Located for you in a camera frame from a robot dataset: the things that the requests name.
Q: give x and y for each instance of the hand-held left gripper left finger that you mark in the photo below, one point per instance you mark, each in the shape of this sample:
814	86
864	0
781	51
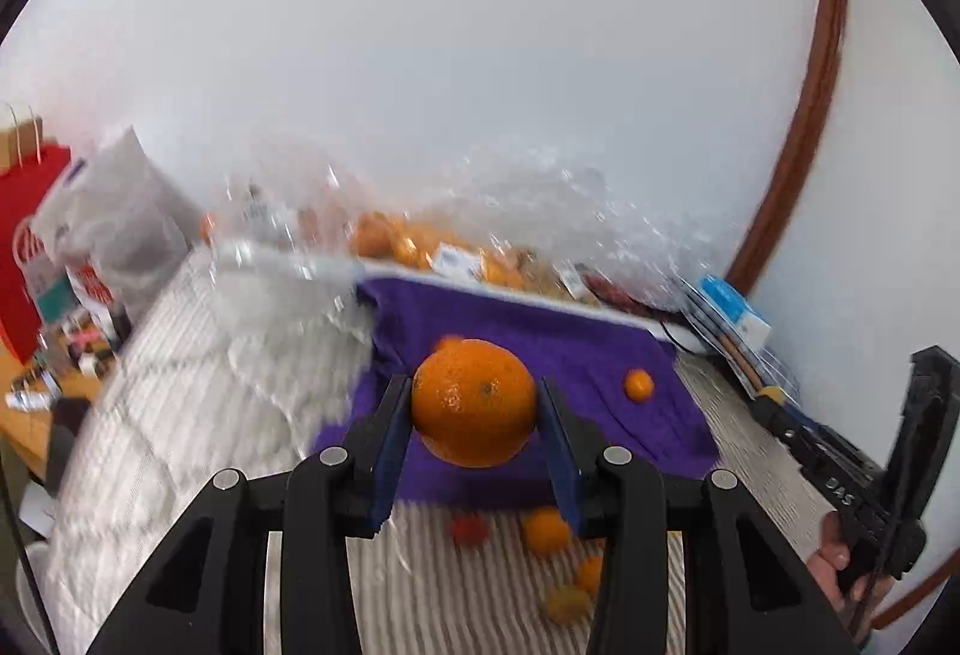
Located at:
392	452

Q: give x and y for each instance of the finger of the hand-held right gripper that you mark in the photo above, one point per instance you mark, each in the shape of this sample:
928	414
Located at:
806	441

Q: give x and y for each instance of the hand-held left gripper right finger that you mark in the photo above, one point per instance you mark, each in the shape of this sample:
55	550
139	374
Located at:
561	452

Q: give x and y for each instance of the large orange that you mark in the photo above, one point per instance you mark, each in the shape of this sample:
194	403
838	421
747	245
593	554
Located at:
474	401

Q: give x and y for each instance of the person's right hand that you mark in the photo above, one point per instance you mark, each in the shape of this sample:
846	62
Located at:
832	554

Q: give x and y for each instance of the small mandarin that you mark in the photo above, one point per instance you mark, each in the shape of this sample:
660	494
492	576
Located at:
546	531
639	386
592	574

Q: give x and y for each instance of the small red fruit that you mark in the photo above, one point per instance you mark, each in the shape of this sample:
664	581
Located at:
469	529

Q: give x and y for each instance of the purple cloth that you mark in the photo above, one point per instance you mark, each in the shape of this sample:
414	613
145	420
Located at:
592	340

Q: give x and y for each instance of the blue and white box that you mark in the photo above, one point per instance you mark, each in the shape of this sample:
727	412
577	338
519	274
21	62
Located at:
739	310

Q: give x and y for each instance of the small yellow fruit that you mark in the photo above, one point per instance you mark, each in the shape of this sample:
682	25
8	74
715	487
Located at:
567	605

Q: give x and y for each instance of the pile of oranges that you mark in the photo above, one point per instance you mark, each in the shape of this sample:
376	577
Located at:
390	239

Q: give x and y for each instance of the clear plastic bag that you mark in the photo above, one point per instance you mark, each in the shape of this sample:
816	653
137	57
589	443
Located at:
525	205

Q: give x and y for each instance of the grey plastic bag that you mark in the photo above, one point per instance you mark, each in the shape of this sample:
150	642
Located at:
120	212

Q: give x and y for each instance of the wooden desk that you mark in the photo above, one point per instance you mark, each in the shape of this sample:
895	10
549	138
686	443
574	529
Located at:
30	426

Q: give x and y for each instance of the white bag with red print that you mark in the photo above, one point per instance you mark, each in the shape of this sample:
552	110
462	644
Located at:
52	280

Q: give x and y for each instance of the red paper bag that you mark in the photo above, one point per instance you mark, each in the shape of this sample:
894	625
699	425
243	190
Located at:
19	250

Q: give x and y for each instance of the brown door frame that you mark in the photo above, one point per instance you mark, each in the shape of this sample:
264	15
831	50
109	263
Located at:
814	100

